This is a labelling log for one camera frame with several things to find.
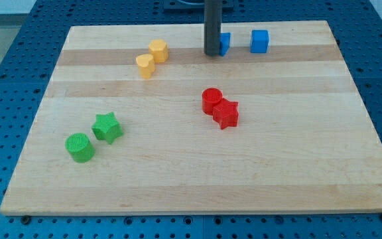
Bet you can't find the green star block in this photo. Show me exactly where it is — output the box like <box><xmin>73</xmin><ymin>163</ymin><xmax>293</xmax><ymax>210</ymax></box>
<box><xmin>92</xmin><ymin>112</ymin><xmax>123</xmax><ymax>145</ymax></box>

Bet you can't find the green cylinder block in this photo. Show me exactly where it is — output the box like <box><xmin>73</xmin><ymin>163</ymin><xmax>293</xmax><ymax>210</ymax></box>
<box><xmin>65</xmin><ymin>133</ymin><xmax>95</xmax><ymax>163</ymax></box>

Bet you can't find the blue cube block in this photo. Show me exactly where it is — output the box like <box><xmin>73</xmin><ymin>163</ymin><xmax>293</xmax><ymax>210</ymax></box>
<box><xmin>250</xmin><ymin>29</ymin><xmax>269</xmax><ymax>53</ymax></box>

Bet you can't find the yellow heart block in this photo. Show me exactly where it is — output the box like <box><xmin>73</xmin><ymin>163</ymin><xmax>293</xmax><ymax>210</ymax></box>
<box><xmin>135</xmin><ymin>54</ymin><xmax>155</xmax><ymax>79</ymax></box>

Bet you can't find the red star block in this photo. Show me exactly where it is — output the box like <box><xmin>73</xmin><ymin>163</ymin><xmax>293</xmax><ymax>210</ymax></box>
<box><xmin>212</xmin><ymin>98</ymin><xmax>239</xmax><ymax>129</ymax></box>

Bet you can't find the yellow hexagon block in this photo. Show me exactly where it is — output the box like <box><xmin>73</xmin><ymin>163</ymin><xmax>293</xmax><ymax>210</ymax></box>
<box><xmin>149</xmin><ymin>39</ymin><xmax>169</xmax><ymax>63</ymax></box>

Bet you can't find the red cylinder block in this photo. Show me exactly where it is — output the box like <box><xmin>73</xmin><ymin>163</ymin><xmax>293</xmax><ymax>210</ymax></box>
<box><xmin>202</xmin><ymin>88</ymin><xmax>223</xmax><ymax>115</ymax></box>

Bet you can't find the blue perforated table plate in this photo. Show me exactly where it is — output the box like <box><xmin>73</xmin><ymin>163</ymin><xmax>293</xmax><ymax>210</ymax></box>
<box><xmin>0</xmin><ymin>1</ymin><xmax>382</xmax><ymax>238</ymax></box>

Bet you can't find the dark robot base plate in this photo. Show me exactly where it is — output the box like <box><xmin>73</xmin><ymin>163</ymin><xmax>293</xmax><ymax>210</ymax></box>
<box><xmin>162</xmin><ymin>0</ymin><xmax>234</xmax><ymax>11</ymax></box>

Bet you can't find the blue block behind rod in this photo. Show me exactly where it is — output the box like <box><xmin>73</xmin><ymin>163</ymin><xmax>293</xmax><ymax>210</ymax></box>
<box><xmin>219</xmin><ymin>33</ymin><xmax>231</xmax><ymax>56</ymax></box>

